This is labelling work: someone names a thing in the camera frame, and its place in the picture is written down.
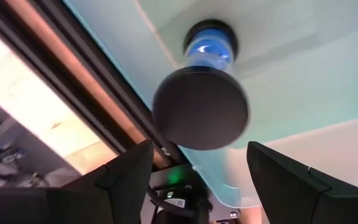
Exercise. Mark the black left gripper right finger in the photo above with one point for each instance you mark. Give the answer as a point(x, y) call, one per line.
point(306, 199)

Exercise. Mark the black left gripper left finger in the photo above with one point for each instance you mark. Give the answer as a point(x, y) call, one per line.
point(73, 205)

